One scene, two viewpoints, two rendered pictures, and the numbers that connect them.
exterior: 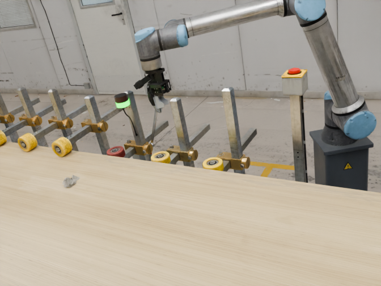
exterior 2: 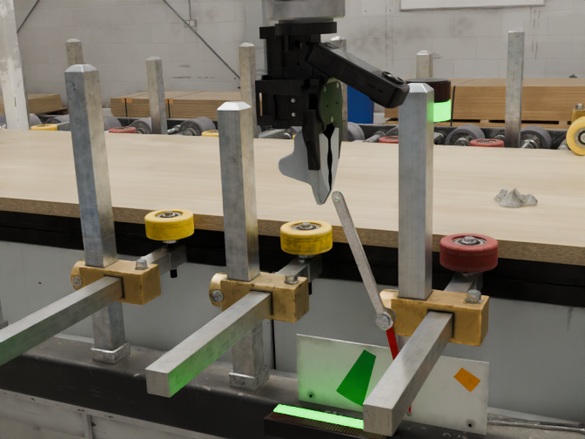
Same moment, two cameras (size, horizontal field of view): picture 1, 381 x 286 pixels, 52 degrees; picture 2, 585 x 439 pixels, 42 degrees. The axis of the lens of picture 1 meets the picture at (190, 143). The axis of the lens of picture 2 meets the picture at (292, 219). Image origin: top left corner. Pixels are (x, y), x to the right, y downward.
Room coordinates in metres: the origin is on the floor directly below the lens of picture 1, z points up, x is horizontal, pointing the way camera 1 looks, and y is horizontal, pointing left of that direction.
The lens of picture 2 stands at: (2.58, -0.08, 1.23)
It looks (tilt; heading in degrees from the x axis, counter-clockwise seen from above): 15 degrees down; 170
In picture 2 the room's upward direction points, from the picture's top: 2 degrees counter-clockwise
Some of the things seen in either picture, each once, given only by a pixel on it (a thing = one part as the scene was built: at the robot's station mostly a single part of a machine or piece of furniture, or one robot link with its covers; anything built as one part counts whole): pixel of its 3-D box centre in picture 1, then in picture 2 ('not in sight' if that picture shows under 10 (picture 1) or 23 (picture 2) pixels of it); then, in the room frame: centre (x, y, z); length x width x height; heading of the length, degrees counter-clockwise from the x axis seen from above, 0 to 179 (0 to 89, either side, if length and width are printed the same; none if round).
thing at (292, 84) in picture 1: (295, 83); not in sight; (1.26, -0.39, 1.18); 0.07 x 0.07 x 0.08; 55
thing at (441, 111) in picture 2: (122, 102); (426, 110); (1.66, 0.26, 1.10); 0.06 x 0.06 x 0.02
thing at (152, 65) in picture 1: (151, 63); (304, 3); (1.70, 0.10, 1.24); 0.10 x 0.09 x 0.05; 145
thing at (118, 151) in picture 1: (118, 159); (467, 275); (1.61, 0.34, 0.85); 0.08 x 0.08 x 0.11
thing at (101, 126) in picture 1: (94, 125); not in sight; (1.85, 0.46, 0.95); 0.13 x 0.06 x 0.05; 55
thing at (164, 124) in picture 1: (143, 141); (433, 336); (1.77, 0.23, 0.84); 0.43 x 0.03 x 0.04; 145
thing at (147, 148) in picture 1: (138, 148); (432, 313); (1.70, 0.25, 0.85); 0.13 x 0.06 x 0.05; 55
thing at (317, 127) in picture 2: not in sight; (314, 131); (1.72, 0.10, 1.09); 0.05 x 0.02 x 0.09; 145
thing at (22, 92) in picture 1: (36, 127); not in sight; (2.12, 0.85, 0.90); 0.03 x 0.03 x 0.48; 55
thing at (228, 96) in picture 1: (235, 143); (97, 224); (1.41, -0.18, 0.92); 0.03 x 0.03 x 0.48; 55
